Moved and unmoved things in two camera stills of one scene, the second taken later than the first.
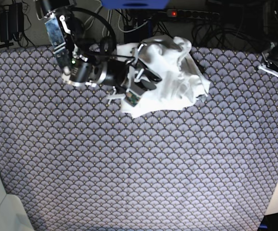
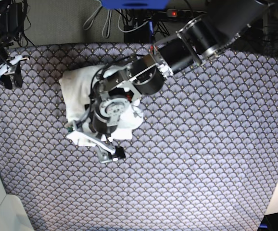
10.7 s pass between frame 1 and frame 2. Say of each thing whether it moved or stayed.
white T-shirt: moved
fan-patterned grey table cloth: stayed
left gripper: moved
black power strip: stayed
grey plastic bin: stayed
